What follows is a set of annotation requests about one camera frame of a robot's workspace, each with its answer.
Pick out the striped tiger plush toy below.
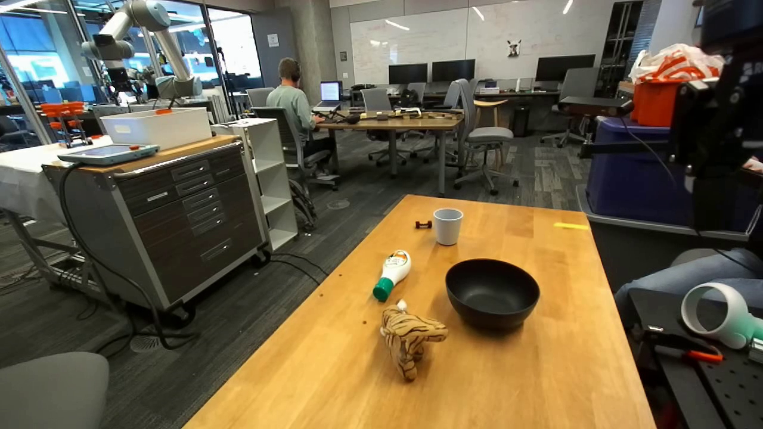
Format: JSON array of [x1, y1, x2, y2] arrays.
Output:
[[380, 300, 448, 381]]

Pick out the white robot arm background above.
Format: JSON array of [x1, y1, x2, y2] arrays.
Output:
[[82, 0, 203, 101]]

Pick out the black bowl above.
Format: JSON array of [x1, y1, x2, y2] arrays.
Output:
[[447, 257, 541, 331]]

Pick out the white bottle green cap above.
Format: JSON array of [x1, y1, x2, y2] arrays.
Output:
[[371, 250, 413, 303]]

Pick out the white cup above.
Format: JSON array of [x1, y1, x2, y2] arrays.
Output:
[[431, 207, 462, 245]]

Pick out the wooden office desk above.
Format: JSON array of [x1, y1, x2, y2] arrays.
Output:
[[319, 112, 462, 196]]

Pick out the black office chair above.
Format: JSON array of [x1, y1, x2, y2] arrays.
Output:
[[253, 108, 339, 192]]

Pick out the open laptop on desk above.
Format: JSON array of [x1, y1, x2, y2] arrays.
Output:
[[317, 82, 344, 110]]

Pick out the white shelf unit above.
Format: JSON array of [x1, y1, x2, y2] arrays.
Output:
[[232, 118, 298, 250]]

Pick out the grey office chair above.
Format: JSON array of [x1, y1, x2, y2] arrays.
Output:
[[454, 80, 518, 196]]

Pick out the person in green shirt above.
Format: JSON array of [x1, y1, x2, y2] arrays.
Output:
[[267, 58, 337, 155]]

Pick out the yellow tape strip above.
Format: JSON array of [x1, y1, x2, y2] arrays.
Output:
[[553, 223, 592, 231]]

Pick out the grey rolling tool cabinet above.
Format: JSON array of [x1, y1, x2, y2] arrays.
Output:
[[44, 137, 270, 312]]

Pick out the black monitor on desk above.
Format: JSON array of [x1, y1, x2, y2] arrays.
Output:
[[537, 56, 594, 82]]

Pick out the blue storage bin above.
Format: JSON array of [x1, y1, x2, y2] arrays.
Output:
[[586, 118, 690, 224]]

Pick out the closed laptop on cabinet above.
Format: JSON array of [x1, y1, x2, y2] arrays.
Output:
[[63, 146, 158, 167]]

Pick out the orange bin with bags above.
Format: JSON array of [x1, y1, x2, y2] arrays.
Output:
[[629, 43, 724, 126]]

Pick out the grey chair foreground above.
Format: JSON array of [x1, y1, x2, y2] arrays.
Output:
[[0, 354, 110, 429]]

